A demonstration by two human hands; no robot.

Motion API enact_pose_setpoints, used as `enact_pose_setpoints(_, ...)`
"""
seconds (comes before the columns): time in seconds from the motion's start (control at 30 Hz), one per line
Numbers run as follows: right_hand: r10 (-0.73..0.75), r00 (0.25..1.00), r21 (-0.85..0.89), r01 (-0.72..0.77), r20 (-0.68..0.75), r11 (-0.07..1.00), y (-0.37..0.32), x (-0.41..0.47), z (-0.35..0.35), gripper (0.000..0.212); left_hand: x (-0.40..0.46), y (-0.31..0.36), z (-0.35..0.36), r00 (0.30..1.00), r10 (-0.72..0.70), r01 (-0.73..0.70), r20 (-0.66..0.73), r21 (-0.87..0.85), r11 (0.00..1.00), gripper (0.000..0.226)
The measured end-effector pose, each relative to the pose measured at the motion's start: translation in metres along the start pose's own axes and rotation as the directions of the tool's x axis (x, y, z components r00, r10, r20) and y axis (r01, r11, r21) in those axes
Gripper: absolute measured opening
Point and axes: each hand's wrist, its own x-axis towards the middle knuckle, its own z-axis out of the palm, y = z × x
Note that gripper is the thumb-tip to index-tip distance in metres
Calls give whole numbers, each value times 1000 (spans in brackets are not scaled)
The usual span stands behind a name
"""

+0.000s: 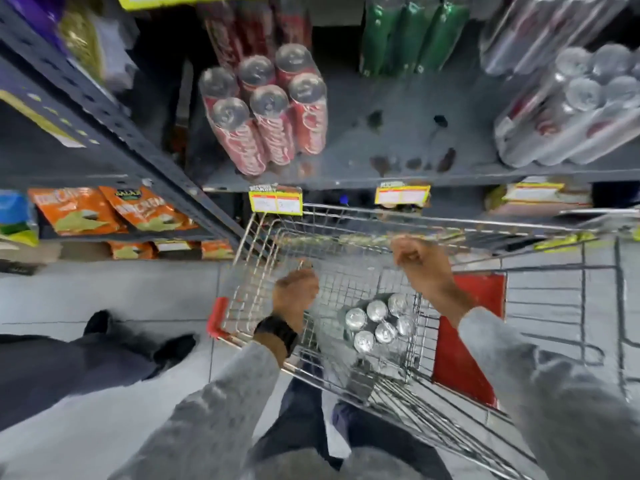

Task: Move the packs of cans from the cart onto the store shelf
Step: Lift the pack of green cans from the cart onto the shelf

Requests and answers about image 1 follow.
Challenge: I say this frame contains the person's left hand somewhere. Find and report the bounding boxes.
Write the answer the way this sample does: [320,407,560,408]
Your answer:
[272,269,320,335]

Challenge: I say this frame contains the person's right hand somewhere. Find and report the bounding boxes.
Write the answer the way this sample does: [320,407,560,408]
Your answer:
[390,236,459,303]

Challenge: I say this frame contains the metal wire shopping cart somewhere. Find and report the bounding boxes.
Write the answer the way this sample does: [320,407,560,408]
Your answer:
[207,204,640,480]

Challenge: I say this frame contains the person's left forearm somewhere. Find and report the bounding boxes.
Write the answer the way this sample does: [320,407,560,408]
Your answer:
[107,333,301,480]

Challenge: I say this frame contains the person's right forearm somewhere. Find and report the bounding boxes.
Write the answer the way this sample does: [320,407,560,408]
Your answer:
[431,286,640,480]

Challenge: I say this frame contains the black wrist watch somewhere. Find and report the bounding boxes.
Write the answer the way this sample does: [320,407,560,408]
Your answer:
[254,315,300,356]

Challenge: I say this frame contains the yellow price tag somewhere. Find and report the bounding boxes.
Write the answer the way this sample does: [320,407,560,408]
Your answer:
[502,181,566,203]
[374,182,431,208]
[248,185,304,216]

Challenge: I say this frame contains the small pack of silver cans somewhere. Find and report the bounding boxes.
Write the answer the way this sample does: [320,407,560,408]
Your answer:
[342,293,419,356]

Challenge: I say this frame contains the orange snack packet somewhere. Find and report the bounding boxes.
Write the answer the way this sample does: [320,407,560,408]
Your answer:
[99,186,199,232]
[28,187,129,237]
[201,240,235,260]
[109,241,156,260]

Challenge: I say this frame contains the grey metal shelf board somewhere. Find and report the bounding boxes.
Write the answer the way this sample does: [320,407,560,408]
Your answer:
[202,70,640,191]

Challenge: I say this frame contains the red cart seat flap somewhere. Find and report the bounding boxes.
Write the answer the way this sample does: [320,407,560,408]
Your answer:
[432,274,507,409]

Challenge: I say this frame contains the person's left leg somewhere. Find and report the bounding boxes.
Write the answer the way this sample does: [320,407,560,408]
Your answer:
[249,366,332,466]

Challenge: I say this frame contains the person's leg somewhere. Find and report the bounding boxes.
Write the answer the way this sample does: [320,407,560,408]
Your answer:
[249,366,332,466]
[332,402,454,480]

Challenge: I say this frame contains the beige packet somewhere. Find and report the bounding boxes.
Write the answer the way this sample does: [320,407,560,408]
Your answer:
[485,187,594,218]

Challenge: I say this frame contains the pack of red soda cans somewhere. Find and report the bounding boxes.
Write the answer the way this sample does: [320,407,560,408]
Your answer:
[200,0,313,70]
[198,43,329,176]

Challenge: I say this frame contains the person's right leg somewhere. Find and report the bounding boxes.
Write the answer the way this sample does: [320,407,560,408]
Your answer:
[332,402,454,480]

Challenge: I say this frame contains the green bottle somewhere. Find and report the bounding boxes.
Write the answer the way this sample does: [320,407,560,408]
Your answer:
[360,2,402,78]
[387,2,437,75]
[417,2,471,73]

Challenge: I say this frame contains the large pack of silver cans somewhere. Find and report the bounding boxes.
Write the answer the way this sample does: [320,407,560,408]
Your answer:
[480,0,634,78]
[494,43,640,168]

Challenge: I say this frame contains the grey metal shelf rack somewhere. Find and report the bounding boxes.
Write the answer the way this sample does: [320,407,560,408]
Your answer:
[0,0,247,246]

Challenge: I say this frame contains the white packet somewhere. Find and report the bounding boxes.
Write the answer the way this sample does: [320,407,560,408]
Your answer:
[95,19,139,91]

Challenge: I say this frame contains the blue and green packet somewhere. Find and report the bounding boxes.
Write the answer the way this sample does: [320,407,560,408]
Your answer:
[0,191,40,247]

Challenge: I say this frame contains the yellow shelf label strip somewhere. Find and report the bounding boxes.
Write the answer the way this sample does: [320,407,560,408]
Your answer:
[0,90,87,148]

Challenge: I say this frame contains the gold green packet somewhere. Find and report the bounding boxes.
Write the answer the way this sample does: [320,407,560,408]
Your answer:
[60,0,107,86]

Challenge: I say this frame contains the purple packet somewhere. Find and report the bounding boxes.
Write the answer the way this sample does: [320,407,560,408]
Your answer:
[15,0,67,51]

